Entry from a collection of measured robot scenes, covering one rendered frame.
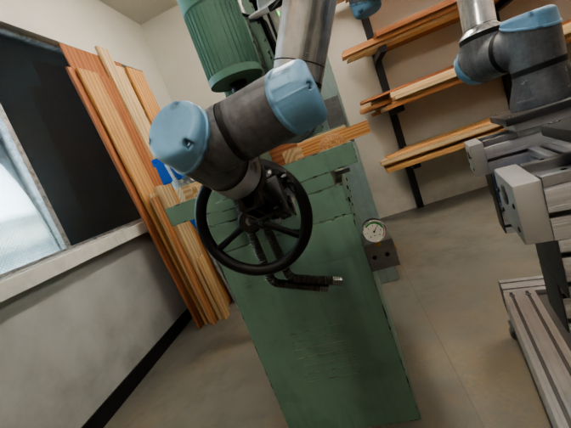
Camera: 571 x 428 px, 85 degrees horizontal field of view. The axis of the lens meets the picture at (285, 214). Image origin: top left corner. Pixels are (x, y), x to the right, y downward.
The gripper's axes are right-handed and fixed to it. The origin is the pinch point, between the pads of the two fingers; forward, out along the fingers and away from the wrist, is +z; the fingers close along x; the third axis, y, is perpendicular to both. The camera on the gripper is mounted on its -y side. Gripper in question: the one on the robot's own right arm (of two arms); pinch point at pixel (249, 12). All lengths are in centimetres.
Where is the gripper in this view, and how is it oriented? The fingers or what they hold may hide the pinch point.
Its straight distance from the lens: 106.0
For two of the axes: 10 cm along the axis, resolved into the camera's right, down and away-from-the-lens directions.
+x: 0.7, 7.4, -6.6
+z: -9.2, 3.0, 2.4
